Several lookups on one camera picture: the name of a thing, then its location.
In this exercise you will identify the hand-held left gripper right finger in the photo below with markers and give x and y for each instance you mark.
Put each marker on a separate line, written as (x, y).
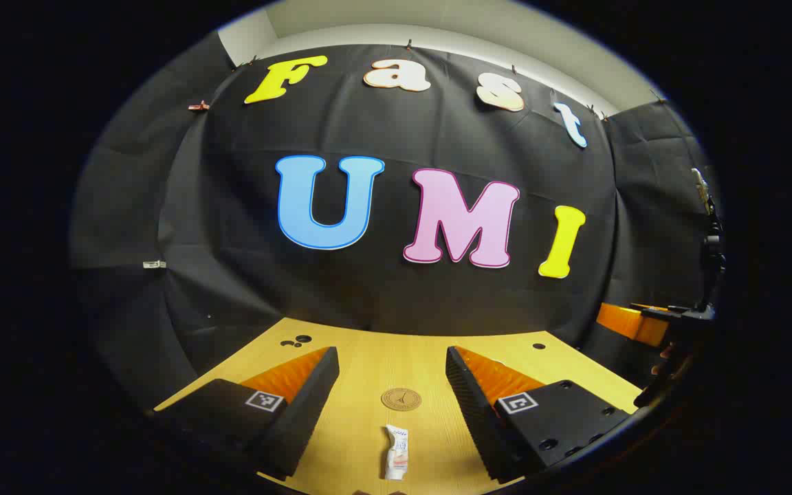
(471, 412)

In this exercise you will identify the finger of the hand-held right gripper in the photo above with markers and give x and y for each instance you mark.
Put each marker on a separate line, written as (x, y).
(619, 320)

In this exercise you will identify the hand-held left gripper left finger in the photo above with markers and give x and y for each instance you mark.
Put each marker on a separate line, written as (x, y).
(306, 412)

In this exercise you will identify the round cork coaster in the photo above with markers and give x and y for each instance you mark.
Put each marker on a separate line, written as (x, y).
(401, 399)

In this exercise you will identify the white toothpaste tube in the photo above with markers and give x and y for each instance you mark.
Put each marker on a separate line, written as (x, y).
(396, 454)

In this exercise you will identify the wooden desktop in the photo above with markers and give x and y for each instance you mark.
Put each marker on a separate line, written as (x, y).
(396, 357)

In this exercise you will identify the black backdrop cloth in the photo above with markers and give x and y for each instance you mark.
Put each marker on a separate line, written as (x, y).
(368, 289)

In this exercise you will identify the red cloth clip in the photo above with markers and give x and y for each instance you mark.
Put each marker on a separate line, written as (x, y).
(198, 106)

